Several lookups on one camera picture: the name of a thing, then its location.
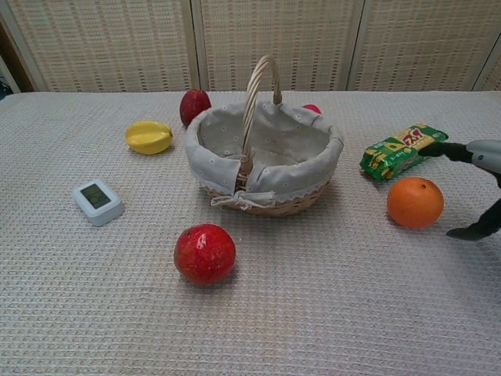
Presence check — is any right robot hand grey black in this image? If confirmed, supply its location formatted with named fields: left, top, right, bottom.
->
left=420, top=139, right=501, bottom=241

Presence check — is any orange fruit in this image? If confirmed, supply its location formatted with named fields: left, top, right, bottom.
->
left=386, top=176, right=445, bottom=230

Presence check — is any wicker basket with cloth liner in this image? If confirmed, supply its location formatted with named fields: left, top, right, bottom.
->
left=184, top=54, right=345, bottom=215

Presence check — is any green snack packet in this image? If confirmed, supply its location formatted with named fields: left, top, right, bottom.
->
left=359, top=123, right=449, bottom=183

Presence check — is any beige woven tablecloth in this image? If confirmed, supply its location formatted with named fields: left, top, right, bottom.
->
left=0, top=90, right=501, bottom=376

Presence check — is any dark red apple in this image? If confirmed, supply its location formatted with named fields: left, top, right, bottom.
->
left=179, top=89, right=212, bottom=128

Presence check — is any red apple front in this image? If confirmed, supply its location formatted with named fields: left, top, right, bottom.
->
left=173, top=223, right=237, bottom=286

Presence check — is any yellow star fruit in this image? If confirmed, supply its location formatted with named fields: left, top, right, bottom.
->
left=124, top=120, right=175, bottom=155

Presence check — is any woven reed folding screen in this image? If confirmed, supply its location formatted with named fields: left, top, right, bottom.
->
left=0, top=0, right=501, bottom=94

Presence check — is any white digital timer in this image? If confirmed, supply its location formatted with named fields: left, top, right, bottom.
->
left=71, top=179, right=126, bottom=228

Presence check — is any brown wooden frame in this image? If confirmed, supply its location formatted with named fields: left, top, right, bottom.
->
left=0, top=23, right=37, bottom=93

